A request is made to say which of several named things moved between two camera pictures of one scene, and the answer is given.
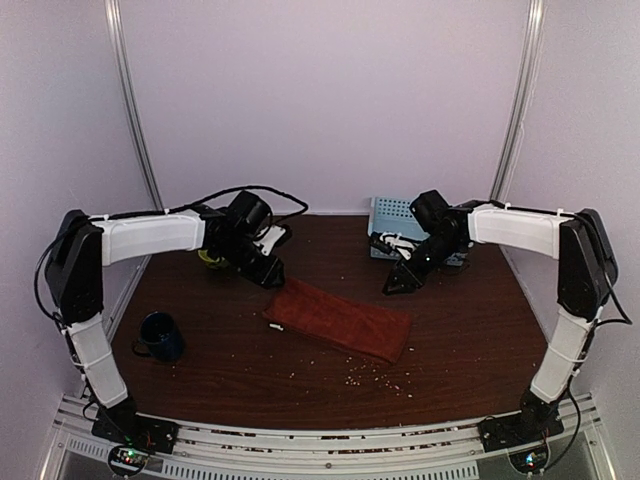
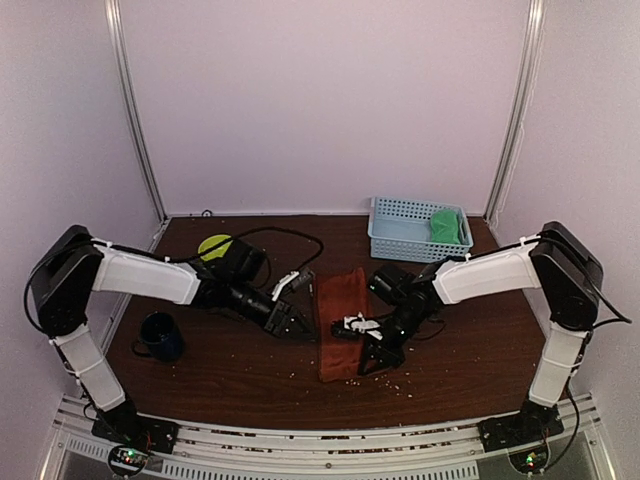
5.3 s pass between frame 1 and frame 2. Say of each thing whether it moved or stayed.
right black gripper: moved
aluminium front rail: stayed
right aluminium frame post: stayed
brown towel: moved
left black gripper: moved
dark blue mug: stayed
